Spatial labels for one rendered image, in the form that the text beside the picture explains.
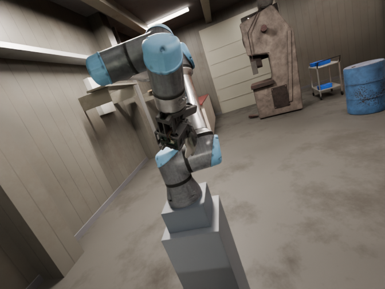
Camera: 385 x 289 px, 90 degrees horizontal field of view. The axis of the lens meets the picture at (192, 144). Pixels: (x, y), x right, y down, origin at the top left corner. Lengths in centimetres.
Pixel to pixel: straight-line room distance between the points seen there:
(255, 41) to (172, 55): 473
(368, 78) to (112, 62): 392
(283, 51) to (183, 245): 469
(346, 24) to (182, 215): 829
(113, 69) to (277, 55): 472
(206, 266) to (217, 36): 722
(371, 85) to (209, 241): 373
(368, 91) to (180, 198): 375
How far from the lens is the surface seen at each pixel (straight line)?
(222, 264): 91
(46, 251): 251
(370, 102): 422
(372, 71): 413
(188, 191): 78
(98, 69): 53
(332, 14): 851
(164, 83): 41
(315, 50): 822
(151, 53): 39
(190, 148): 59
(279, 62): 509
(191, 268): 95
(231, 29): 767
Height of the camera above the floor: 132
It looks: 16 degrees down
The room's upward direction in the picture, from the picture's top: 19 degrees counter-clockwise
